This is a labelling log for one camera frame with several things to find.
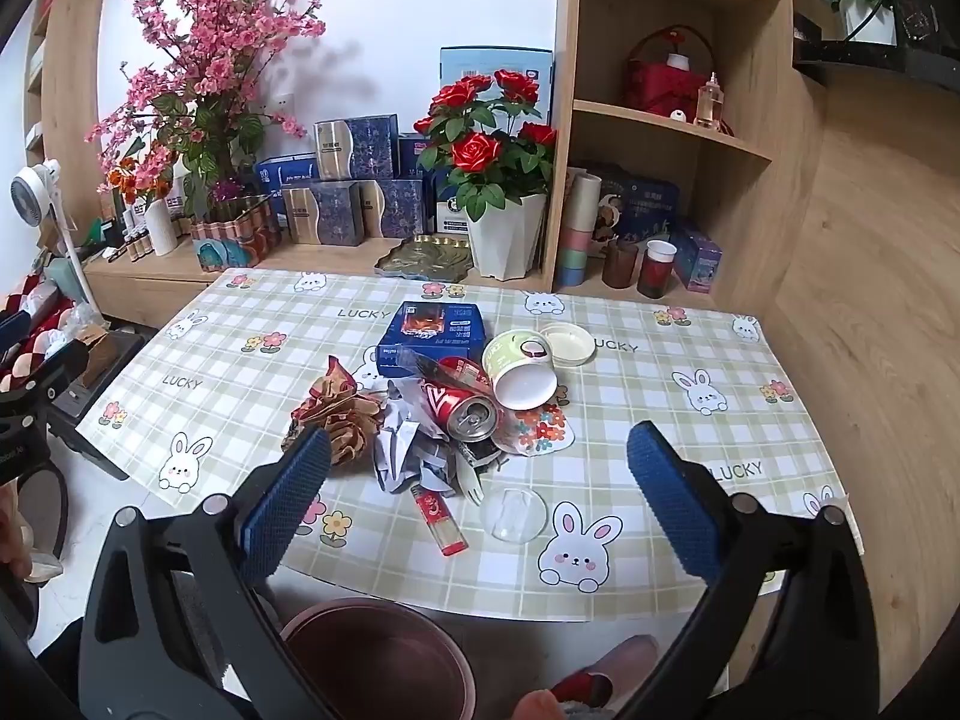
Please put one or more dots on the row of small brown bottles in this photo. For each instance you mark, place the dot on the row of small brown bottles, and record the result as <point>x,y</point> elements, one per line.
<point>124,244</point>

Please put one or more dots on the red drink can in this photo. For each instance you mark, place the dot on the red drink can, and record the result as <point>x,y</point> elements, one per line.
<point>457,397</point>

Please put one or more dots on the dark blue cartoon gift box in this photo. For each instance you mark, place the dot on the dark blue cartoon gift box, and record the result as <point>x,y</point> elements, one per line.
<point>641,199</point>

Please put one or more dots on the red clear stick packet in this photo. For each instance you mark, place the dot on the red clear stick packet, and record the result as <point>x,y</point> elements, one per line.
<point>439,521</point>

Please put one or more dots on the flower-print foil lid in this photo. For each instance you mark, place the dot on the flower-print foil lid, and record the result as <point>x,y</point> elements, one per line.
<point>544,431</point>

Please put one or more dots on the white paper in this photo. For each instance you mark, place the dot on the white paper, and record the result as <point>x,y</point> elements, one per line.
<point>412,442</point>

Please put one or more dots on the green white paper cup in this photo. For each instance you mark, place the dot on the green white paper cup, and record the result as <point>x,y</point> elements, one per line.
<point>517,375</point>

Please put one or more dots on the purple flower plant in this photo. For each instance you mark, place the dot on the purple flower plant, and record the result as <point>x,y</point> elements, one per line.
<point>225,191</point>

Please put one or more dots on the black shelf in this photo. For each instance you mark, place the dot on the black shelf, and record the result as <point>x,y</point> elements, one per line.
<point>862,60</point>

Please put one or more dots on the brown translucent cup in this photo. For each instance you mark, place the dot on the brown translucent cup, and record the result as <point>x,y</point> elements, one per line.
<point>619,264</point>

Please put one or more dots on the gold green leaf tray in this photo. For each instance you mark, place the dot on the gold green leaf tray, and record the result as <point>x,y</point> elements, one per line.
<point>424,255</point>

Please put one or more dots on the wooden shelf unit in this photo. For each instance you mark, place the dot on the wooden shelf unit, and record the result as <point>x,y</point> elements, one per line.
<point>559,165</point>

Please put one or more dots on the pink blossom artificial plant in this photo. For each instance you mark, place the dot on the pink blossom artificial plant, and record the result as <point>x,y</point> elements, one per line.
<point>225,52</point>

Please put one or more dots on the cream round plastic lid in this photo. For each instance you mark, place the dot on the cream round plastic lid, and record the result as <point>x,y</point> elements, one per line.
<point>570,343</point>

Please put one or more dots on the brown round waste bin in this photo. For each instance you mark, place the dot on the brown round waste bin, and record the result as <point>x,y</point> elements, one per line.
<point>375,652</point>

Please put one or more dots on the corrugated planter with teal print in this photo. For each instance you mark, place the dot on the corrugated planter with teal print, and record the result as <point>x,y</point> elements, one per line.
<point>232,240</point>

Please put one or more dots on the clear plastic lid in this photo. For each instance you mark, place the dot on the clear plastic lid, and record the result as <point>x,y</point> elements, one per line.
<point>514,514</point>

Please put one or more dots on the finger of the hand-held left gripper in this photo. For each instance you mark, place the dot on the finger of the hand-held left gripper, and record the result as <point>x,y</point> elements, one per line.
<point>11,330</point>
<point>52,375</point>

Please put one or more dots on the red rose plant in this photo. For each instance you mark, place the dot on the red rose plant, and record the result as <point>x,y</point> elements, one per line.
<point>480,146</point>

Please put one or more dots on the white blue carton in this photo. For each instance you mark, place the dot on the white blue carton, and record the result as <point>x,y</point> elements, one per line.
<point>448,214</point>

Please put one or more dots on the white wall socket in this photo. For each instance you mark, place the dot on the white wall socket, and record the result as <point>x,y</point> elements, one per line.
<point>281,102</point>

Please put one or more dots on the large light blue box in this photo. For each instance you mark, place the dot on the large light blue box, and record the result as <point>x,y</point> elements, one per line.
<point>480,64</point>

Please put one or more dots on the red argyle blanket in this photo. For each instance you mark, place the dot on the red argyle blanket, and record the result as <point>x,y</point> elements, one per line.
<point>22,334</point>

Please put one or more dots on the person's left hand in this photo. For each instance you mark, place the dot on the person's left hand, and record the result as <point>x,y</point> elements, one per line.
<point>11,532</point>

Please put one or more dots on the red gift basket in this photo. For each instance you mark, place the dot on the red gift basket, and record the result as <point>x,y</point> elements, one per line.
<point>664,79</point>

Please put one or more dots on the orange artificial flowers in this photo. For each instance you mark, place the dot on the orange artificial flowers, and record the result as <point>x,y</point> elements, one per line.
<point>139,180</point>

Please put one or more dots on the blue white flat box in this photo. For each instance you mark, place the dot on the blue white flat box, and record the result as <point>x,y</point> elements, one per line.
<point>289,169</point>

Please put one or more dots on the clear perfume bottle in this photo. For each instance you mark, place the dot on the clear perfume bottle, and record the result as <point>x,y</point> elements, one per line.
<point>709,103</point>

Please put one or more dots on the white vase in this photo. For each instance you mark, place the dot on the white vase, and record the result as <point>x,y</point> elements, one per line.
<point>161,229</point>

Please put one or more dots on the stack of pastel cups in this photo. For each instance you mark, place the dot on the stack of pastel cups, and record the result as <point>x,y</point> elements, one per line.
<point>577,232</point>

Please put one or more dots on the brown red wrapper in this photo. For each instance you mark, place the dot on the brown red wrapper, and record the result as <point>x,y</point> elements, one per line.
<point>337,409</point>

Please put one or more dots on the cream plastic fork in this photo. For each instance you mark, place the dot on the cream plastic fork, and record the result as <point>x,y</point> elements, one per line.
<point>469,484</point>

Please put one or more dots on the plain blue box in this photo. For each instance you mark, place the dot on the plain blue box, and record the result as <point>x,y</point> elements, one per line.
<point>411,154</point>

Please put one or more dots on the white standing fan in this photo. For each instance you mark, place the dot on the white standing fan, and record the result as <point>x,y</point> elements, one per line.
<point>34,191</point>

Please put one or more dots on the red cup with white rim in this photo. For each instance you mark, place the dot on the red cup with white rim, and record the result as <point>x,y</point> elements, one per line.
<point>656,271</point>

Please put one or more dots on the small purple blue box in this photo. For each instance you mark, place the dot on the small purple blue box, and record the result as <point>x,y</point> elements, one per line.
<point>697,259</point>

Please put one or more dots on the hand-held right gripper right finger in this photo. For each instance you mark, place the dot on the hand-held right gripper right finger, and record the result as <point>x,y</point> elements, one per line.
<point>667,495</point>

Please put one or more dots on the white black small carton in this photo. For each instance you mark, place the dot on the white black small carton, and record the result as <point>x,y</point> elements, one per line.
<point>480,451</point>

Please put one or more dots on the blue cardboard box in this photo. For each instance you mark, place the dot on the blue cardboard box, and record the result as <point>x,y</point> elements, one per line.
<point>427,341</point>

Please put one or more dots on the wooden bookshelf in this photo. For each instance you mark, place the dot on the wooden bookshelf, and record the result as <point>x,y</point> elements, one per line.
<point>67,52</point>

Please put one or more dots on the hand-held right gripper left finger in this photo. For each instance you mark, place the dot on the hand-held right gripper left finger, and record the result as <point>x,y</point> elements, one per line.
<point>289,499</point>

